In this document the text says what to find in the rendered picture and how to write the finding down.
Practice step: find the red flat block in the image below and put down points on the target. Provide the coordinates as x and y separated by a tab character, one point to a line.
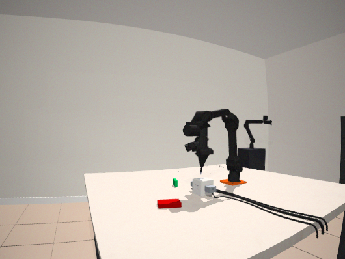
169	203

